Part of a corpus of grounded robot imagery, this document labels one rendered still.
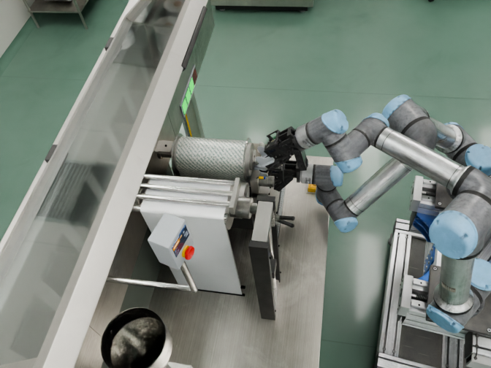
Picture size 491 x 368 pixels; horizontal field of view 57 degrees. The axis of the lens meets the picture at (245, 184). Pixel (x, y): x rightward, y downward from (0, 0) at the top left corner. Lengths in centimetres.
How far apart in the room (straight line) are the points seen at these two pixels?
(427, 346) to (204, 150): 147
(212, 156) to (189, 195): 29
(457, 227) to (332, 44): 299
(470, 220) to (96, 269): 96
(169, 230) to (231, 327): 81
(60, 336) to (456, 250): 101
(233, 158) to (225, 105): 207
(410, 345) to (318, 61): 236
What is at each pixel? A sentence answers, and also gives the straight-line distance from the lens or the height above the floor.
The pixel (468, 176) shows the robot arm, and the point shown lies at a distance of 136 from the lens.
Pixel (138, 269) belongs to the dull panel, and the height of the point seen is 110.
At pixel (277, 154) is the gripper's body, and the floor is 132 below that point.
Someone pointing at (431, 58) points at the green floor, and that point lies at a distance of 403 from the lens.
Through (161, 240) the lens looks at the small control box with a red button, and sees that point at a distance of 89.
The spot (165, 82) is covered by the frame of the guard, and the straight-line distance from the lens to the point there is 69.
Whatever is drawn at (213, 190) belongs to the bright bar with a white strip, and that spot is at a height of 146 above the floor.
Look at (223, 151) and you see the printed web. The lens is 152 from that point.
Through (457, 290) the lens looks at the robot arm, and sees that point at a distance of 149.
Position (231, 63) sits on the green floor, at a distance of 392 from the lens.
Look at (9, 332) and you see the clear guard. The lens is 73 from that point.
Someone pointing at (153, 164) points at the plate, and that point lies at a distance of 161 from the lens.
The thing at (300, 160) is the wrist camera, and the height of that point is 129.
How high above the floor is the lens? 246
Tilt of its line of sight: 54 degrees down
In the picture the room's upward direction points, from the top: 9 degrees counter-clockwise
